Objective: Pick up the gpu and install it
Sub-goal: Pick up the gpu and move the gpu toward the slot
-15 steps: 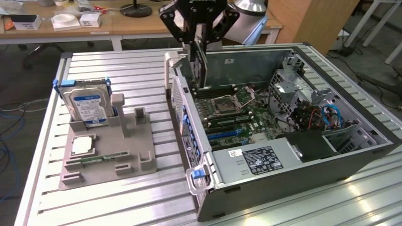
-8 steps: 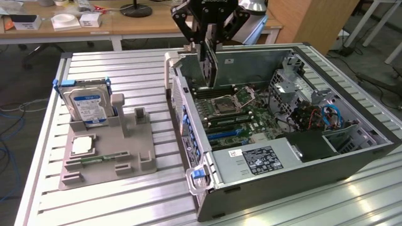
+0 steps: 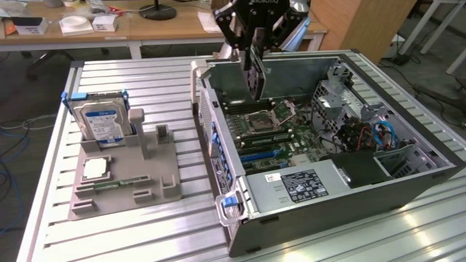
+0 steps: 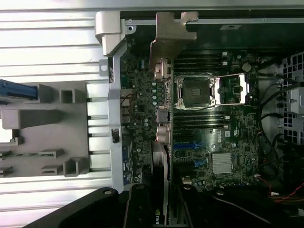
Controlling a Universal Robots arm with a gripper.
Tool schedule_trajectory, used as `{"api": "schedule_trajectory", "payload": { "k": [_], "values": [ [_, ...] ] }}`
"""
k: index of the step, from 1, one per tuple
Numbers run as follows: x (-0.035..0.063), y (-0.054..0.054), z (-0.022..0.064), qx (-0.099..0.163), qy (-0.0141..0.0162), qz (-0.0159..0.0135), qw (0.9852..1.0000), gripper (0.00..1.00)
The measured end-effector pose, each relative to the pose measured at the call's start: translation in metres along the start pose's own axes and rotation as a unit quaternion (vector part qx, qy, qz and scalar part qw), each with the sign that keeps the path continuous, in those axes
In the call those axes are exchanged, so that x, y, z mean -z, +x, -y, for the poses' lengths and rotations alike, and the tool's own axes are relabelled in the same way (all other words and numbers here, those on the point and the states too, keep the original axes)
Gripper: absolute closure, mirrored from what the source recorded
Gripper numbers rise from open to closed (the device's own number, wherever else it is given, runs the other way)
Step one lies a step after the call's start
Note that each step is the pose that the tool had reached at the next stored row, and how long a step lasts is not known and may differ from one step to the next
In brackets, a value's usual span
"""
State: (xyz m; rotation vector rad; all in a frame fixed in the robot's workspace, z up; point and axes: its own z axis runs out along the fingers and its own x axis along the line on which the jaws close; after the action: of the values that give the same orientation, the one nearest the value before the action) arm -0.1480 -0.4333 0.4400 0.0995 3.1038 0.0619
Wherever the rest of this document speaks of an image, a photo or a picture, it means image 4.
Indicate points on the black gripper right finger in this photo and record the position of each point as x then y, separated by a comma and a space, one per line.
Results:
190, 209

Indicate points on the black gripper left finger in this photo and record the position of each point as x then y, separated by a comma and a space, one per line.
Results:
78, 206

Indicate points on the silver chipset heatsink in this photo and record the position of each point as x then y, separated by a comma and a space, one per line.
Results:
222, 163

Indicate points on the green RAM stick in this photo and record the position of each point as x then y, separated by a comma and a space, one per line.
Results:
45, 154

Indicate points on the blue expansion slot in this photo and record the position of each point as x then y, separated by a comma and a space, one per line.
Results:
185, 145

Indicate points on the green motherboard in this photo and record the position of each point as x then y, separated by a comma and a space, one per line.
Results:
237, 142

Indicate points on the grey plastic parts rack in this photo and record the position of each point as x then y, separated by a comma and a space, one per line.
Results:
47, 118

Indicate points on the CPU socket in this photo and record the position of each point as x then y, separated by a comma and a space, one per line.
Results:
194, 92

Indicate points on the blue disk caddy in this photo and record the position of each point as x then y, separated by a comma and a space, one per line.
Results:
16, 90

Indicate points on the metal socket cover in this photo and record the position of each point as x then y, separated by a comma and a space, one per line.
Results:
243, 88

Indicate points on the open black PC case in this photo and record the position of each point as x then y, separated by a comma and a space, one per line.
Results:
115, 71

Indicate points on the perforated metal drive cage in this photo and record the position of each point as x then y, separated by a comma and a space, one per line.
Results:
294, 99

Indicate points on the coin cell battery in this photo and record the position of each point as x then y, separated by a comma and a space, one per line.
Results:
246, 67

